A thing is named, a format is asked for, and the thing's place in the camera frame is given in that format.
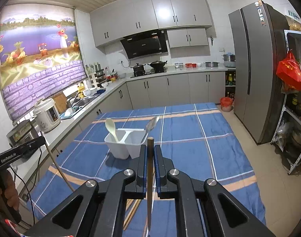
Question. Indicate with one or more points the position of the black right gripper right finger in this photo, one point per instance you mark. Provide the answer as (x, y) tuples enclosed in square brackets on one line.
[(203, 208)]

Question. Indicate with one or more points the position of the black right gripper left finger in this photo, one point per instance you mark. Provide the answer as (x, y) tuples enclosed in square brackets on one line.
[(96, 208)]

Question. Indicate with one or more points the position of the white plastic utensil holder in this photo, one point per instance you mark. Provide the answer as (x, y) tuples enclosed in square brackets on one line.
[(130, 142)]

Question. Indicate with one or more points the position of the white plastic spoon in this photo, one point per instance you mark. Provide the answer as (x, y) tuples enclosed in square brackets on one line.
[(110, 126)]

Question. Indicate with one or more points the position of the steel kitchen sink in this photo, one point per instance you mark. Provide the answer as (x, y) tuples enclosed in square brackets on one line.
[(80, 103)]

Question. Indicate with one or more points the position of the grey lower kitchen cabinets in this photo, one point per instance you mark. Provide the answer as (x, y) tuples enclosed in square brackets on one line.
[(149, 92)]

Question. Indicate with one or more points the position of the grey kitchen cabinets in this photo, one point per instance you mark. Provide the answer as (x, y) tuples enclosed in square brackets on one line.
[(127, 17), (149, 92)]

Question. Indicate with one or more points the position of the grey upper kitchen cabinets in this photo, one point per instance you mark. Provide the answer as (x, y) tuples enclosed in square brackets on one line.
[(127, 17)]

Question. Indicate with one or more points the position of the person left hand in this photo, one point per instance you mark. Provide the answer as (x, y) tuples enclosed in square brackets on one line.
[(10, 191)]

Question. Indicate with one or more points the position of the white rice cooker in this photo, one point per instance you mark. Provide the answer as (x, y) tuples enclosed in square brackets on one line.
[(46, 115)]

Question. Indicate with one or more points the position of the blue plaid tablecloth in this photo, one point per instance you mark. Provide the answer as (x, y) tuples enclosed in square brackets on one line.
[(196, 137)]

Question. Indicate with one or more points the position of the wooden cutting board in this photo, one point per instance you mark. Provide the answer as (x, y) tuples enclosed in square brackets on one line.
[(61, 102)]

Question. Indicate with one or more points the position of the white metal shelf rack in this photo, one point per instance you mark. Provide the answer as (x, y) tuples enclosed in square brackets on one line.
[(287, 135)]

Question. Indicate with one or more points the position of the red trash bin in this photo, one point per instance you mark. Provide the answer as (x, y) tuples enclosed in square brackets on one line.
[(226, 104)]

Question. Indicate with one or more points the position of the printed window blind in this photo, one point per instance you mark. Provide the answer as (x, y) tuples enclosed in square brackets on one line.
[(39, 54)]

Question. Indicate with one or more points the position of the wooden knife rack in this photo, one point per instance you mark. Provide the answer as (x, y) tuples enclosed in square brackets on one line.
[(96, 75)]

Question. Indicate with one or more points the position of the black cooking pot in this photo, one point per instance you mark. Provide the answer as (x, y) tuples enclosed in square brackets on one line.
[(138, 70)]

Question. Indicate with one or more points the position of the steel basin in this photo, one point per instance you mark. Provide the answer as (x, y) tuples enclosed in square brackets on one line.
[(211, 64)]

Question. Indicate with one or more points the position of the steel steamer pot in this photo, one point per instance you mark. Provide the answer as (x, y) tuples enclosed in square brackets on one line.
[(229, 60)]

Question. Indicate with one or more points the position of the black wok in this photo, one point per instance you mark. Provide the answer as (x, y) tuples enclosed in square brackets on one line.
[(158, 65)]

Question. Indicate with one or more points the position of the red bag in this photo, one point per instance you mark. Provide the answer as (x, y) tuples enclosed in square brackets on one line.
[(289, 72)]

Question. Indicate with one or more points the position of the black range hood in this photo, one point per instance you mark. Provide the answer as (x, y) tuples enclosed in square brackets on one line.
[(145, 44)]

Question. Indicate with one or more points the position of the grey double door refrigerator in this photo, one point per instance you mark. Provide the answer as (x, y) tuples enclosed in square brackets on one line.
[(259, 42)]

